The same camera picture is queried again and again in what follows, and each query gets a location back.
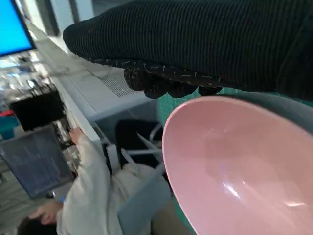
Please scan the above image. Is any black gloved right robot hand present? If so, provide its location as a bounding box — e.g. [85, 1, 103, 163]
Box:
[63, 0, 313, 101]

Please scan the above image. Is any pink bowl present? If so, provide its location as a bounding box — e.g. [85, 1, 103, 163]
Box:
[161, 94, 313, 235]

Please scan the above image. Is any green cutting mat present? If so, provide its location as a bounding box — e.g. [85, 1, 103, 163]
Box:
[156, 88, 313, 235]

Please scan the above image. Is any small white grilled cabinet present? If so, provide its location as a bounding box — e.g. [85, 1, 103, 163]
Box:
[31, 24, 159, 147]

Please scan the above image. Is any black box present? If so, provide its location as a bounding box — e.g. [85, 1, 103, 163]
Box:
[11, 92, 67, 132]

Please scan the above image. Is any grey-blue office chair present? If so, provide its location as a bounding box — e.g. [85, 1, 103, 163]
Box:
[100, 119, 179, 235]

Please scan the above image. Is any person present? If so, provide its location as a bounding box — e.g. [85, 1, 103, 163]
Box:
[17, 119, 177, 235]

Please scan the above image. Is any blue monitor screen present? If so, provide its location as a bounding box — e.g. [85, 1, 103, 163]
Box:
[0, 0, 37, 57]

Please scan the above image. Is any dark laptop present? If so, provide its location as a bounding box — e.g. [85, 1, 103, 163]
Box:
[0, 126, 75, 199]

